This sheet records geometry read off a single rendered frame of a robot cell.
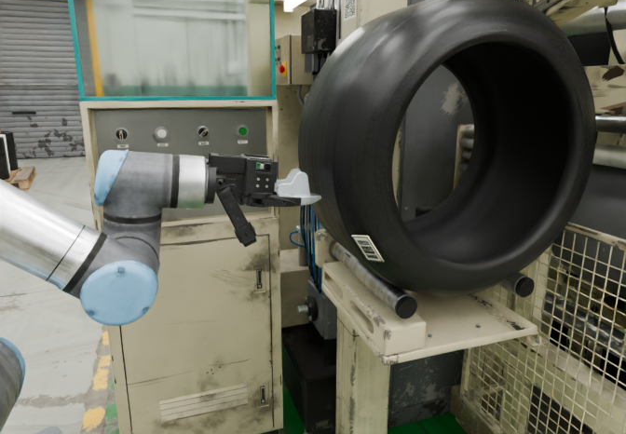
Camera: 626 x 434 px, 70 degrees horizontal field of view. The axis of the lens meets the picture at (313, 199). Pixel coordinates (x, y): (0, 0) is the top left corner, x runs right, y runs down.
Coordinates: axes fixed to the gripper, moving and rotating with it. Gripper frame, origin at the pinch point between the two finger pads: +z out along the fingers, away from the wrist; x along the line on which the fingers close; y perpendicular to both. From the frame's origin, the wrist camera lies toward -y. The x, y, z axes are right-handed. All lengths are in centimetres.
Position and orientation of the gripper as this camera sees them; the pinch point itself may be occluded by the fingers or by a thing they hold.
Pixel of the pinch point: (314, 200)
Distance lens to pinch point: 83.4
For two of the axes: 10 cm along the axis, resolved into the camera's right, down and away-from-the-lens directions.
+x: -3.2, -2.3, 9.2
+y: 1.2, -9.7, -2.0
